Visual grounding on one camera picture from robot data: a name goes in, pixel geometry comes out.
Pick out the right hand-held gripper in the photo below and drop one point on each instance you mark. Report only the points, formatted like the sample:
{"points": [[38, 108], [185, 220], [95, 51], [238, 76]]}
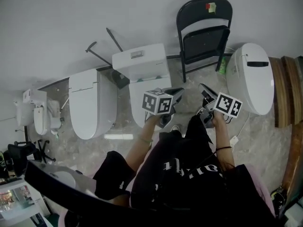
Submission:
{"points": [[228, 105]]}

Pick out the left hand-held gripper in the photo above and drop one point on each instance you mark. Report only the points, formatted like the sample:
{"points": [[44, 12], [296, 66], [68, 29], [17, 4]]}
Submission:
{"points": [[156, 102]]}

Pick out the black folding chair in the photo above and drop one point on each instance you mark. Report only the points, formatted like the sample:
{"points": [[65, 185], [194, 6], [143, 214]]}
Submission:
{"points": [[203, 44]]}

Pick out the person's left forearm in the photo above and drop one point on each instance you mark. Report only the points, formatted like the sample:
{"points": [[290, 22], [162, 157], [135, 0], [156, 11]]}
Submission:
{"points": [[144, 145]]}

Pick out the person's right forearm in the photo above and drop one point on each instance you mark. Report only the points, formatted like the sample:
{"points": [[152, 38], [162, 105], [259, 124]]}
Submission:
{"points": [[223, 138]]}

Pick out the black office chair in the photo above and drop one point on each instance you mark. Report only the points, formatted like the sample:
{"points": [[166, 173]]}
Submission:
{"points": [[23, 152]]}

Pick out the green bottle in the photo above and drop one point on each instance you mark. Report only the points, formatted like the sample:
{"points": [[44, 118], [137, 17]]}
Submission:
{"points": [[222, 65]]}

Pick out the person's left sneaker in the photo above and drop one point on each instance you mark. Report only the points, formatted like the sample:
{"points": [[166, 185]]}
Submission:
{"points": [[175, 128]]}

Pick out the person's sneaker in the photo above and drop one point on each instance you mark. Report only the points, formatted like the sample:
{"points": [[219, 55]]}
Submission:
{"points": [[229, 119], [175, 128]]}

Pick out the person's right sneaker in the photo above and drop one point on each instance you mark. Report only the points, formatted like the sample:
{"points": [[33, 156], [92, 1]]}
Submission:
{"points": [[229, 119]]}

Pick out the person's black trousers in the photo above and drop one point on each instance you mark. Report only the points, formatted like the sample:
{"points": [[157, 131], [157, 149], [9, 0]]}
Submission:
{"points": [[198, 131]]}

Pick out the white oval toilet black strip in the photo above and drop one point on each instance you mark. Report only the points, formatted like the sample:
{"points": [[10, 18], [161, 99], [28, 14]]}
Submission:
{"points": [[251, 89]]}

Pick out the white toilet with square tank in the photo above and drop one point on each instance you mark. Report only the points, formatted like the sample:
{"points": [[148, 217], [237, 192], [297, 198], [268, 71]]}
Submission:
{"points": [[142, 65]]}

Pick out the white power strip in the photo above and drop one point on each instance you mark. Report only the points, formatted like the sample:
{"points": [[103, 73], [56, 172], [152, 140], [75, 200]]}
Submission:
{"points": [[234, 141]]}

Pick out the black wrist band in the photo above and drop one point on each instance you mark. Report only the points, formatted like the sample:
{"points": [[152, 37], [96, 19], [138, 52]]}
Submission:
{"points": [[223, 148]]}

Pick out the wooden stair steps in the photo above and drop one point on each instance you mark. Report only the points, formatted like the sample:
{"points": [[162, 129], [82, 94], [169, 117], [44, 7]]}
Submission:
{"points": [[281, 91]]}

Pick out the plain black rod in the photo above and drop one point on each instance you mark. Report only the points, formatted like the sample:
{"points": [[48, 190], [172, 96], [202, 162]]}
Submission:
{"points": [[114, 40]]}

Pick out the red and white sticker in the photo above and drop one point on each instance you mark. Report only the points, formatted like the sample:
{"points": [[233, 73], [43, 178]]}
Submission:
{"points": [[211, 8]]}

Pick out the person's black printed shirt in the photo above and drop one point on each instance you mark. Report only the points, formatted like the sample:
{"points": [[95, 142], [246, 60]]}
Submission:
{"points": [[189, 185]]}

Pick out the white tankless smart toilet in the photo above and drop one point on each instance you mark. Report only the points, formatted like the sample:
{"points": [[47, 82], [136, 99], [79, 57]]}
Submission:
{"points": [[85, 107]]}

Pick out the wooden platform edge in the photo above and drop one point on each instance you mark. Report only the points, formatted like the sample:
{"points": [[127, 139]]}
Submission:
{"points": [[293, 162]]}

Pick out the white stick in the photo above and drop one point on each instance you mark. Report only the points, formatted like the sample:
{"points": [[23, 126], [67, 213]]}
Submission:
{"points": [[65, 103]]}

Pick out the white plastic bag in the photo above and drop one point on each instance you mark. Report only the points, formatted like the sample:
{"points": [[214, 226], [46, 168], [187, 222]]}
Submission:
{"points": [[55, 112]]}

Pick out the dark blue board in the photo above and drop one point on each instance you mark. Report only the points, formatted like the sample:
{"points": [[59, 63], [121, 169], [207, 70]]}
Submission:
{"points": [[71, 188]]}

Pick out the white toilet tank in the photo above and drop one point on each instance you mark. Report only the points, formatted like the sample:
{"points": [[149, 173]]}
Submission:
{"points": [[22, 113]]}

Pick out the white cabinet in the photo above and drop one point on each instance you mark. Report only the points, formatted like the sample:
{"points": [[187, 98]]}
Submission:
{"points": [[19, 202]]}

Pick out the black square base plate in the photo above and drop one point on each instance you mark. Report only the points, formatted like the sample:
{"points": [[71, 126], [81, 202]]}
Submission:
{"points": [[120, 80]]}

